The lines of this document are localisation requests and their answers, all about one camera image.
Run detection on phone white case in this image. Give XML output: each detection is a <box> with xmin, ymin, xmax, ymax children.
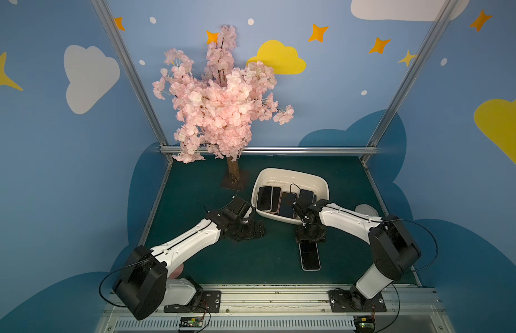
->
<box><xmin>299</xmin><ymin>241</ymin><xmax>321</xmax><ymax>271</ymax></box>

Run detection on phone light pink case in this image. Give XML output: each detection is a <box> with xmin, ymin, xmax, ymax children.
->
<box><xmin>278</xmin><ymin>192</ymin><xmax>297</xmax><ymax>219</ymax></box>

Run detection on white plastic storage box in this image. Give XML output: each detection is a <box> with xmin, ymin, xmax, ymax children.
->
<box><xmin>251</xmin><ymin>168</ymin><xmax>330</xmax><ymax>225</ymax></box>

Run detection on phone beige case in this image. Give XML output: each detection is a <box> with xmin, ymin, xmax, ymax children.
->
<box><xmin>297</xmin><ymin>189</ymin><xmax>316</xmax><ymax>206</ymax></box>

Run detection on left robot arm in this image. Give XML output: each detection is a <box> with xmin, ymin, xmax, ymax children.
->
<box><xmin>112</xmin><ymin>208</ymin><xmax>266</xmax><ymax>321</ymax></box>

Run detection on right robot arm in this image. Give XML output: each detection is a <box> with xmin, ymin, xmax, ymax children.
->
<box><xmin>292</xmin><ymin>199</ymin><xmax>421</xmax><ymax>309</ymax></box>

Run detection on phone salmon case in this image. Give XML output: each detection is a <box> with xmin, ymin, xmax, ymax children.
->
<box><xmin>270</xmin><ymin>187</ymin><xmax>281</xmax><ymax>215</ymax></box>

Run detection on white round lid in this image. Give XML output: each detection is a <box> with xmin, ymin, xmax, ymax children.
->
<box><xmin>355</xmin><ymin>204</ymin><xmax>379</xmax><ymax>216</ymax></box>

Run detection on pink spray bottle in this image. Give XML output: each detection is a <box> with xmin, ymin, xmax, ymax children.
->
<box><xmin>169</xmin><ymin>264</ymin><xmax>184</xmax><ymax>280</ymax></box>

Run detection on left circuit board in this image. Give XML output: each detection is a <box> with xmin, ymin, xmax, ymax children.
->
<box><xmin>178</xmin><ymin>316</ymin><xmax>204</xmax><ymax>330</ymax></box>

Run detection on circuit board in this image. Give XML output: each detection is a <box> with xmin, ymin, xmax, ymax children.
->
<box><xmin>178</xmin><ymin>316</ymin><xmax>204</xmax><ymax>330</ymax></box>
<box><xmin>354</xmin><ymin>316</ymin><xmax>376</xmax><ymax>333</ymax></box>

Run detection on right circuit board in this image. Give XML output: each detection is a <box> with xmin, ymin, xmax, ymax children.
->
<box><xmin>354</xmin><ymin>316</ymin><xmax>376</xmax><ymax>333</ymax></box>

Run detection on pink cherry blossom tree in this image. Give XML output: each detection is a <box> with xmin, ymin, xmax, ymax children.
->
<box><xmin>152</xmin><ymin>25</ymin><xmax>294</xmax><ymax>185</ymax></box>

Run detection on brown tree base plate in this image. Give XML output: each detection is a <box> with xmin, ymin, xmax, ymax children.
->
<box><xmin>219</xmin><ymin>168</ymin><xmax>251</xmax><ymax>192</ymax></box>

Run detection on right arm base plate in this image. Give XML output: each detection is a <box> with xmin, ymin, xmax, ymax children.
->
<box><xmin>328</xmin><ymin>288</ymin><xmax>387</xmax><ymax>314</ymax></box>

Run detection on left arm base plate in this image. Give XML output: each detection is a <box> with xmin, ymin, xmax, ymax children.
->
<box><xmin>164</xmin><ymin>290</ymin><xmax>222</xmax><ymax>313</ymax></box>

